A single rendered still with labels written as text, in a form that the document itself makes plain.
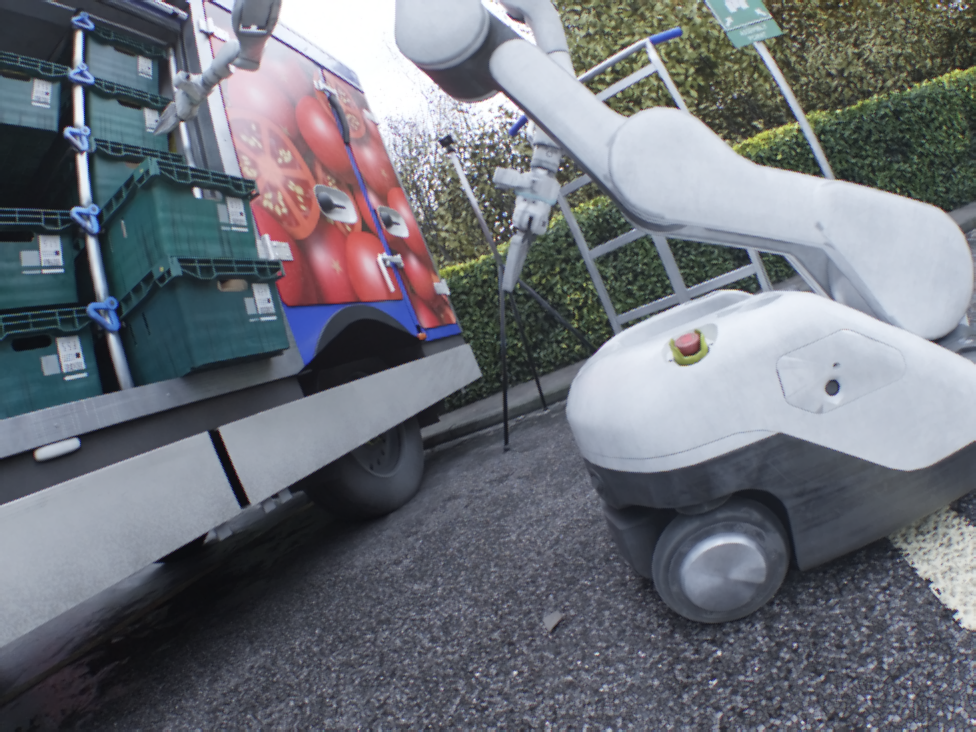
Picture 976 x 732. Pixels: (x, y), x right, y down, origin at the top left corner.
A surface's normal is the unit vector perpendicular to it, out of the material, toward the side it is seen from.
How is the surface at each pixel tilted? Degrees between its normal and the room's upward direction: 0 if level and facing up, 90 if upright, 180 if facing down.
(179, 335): 97
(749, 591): 90
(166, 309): 93
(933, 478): 90
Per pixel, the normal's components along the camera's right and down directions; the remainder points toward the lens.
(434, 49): -0.31, 0.42
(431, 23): -0.29, 0.15
